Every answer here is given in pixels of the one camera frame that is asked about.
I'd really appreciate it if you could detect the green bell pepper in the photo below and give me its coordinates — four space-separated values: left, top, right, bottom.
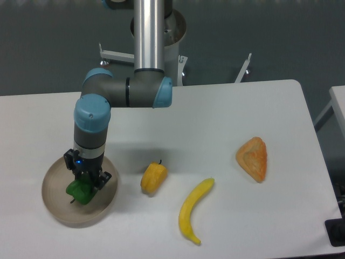
66 174 98 205

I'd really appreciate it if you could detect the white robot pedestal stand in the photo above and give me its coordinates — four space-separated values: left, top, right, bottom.
98 9 253 87

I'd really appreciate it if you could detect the yellow bell pepper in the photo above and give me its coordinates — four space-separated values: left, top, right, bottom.
140 160 168 194

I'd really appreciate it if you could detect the beige round plate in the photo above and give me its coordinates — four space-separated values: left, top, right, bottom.
42 157 119 228

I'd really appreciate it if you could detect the orange pastry bread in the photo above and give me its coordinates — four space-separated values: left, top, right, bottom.
236 137 267 183

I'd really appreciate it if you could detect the yellow banana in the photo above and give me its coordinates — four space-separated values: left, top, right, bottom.
178 178 215 246

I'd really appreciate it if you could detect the white side table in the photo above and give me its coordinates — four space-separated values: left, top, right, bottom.
313 85 345 137

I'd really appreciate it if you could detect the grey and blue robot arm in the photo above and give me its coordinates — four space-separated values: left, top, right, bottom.
64 1 173 190

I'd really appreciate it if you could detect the black device at edge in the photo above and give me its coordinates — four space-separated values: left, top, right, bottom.
325 218 345 247

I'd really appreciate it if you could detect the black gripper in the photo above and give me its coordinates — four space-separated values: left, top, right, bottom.
63 149 112 190

